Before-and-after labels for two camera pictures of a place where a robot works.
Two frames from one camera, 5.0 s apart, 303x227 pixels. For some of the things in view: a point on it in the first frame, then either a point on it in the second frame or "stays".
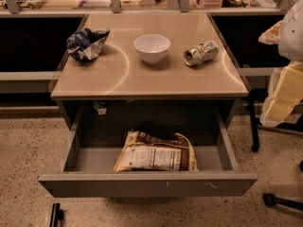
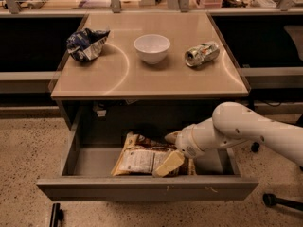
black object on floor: (58, 215) stays
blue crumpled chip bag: (86, 44) stays
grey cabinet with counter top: (115, 90) stays
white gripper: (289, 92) → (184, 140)
